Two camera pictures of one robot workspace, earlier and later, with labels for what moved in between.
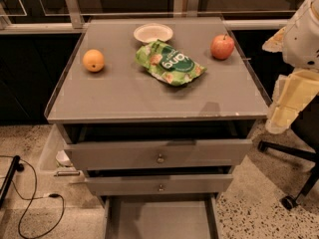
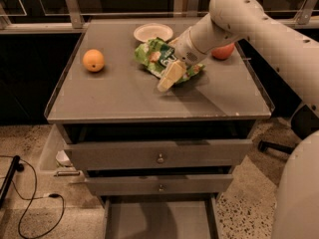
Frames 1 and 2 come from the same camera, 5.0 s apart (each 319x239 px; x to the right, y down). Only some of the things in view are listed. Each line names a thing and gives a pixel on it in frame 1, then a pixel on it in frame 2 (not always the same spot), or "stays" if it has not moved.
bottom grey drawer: [160, 217] stays
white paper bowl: [150, 32] stays
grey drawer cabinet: [158, 112] stays
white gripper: [301, 42] → [184, 50]
